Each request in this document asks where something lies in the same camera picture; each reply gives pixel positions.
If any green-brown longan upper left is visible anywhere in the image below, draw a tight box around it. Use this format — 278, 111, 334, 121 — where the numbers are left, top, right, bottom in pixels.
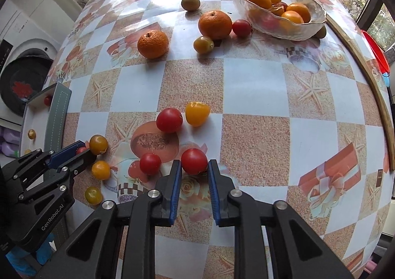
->
181, 0, 201, 12

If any yellow-brown cherry tomato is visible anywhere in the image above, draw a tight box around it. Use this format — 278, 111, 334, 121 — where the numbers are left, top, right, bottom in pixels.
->
89, 135, 108, 155

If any yellow tomato in tray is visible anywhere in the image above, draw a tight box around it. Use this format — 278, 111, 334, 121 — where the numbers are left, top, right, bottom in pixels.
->
27, 129, 36, 140

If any red cherry tomato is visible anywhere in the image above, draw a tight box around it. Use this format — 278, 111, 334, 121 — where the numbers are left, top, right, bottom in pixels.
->
156, 108, 183, 133
181, 148, 208, 175

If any large orange near bowl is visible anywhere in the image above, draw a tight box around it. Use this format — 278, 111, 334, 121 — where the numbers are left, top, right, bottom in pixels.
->
198, 10, 233, 40

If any orange in bowl right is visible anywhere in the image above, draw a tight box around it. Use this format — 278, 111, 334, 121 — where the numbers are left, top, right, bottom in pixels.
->
287, 2, 311, 23

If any red plastic basin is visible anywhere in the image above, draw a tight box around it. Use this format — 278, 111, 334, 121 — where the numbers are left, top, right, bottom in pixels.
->
361, 30, 390, 76

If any long wooden shoehorn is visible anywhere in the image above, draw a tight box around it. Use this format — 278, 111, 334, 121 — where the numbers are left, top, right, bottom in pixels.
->
314, 0, 394, 171

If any small orange mandarin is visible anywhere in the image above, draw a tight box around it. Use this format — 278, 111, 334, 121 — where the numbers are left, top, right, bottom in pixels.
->
137, 30, 169, 59

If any yellow cherry tomato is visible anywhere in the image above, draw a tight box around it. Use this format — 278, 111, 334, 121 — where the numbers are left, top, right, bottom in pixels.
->
185, 102, 211, 127

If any white washing machine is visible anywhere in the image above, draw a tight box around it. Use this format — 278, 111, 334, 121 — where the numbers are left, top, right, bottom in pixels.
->
1, 0, 74, 131

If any glass fruit bowl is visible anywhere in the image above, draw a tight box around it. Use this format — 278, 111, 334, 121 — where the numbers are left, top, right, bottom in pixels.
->
233, 0, 326, 41

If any red tomato in tray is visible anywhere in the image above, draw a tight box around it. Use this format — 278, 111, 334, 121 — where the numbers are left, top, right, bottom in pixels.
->
43, 95, 52, 107

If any olive cherry tomato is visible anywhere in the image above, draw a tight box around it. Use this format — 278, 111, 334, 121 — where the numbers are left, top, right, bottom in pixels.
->
194, 36, 214, 54

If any longan behind bowl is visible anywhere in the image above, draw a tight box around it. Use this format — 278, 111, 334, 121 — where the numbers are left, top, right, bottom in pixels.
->
314, 26, 327, 40

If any white tray green rim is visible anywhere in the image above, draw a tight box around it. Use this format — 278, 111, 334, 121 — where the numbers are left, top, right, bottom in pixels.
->
20, 83, 72, 156

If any red tomato beside orange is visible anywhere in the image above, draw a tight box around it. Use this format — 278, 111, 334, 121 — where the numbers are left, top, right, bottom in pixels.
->
232, 20, 252, 38

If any blue plastic item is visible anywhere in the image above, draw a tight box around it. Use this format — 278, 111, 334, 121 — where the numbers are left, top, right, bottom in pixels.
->
382, 72, 390, 88

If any orange in bowl front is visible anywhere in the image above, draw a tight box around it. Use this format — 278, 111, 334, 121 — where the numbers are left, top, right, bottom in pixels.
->
280, 11, 305, 32

